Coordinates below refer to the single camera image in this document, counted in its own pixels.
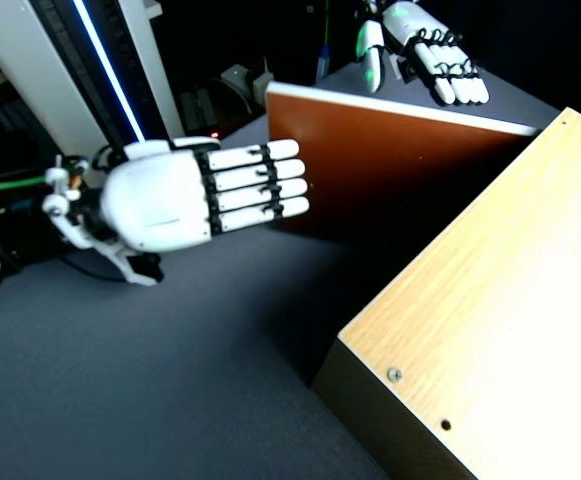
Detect green cable of arm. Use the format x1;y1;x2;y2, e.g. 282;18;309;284
0;175;51;194

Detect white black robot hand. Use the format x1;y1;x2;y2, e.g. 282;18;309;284
357;0;491;107
99;136;312;253

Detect black power strip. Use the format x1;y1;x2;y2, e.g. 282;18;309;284
178;87;221;137

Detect green cable with blue connector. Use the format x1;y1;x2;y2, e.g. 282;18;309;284
318;0;334;84

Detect blue white light strip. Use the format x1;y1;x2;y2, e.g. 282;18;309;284
72;0;147;145

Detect grey table cloth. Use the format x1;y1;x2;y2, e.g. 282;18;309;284
0;59;566;480

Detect white column with black panel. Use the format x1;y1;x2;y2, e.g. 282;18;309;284
0;0;187;161

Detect wrist camera grey bracket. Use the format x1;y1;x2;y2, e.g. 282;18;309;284
393;49;420;85

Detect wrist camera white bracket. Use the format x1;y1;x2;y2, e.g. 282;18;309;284
102;244;166;288

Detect brown wooden board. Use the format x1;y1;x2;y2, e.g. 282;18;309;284
264;82;544;246

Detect light wooden box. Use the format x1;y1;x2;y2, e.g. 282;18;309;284
312;107;581;480

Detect grey power adapter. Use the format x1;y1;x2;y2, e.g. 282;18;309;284
252;56;276;107
218;63;252;103

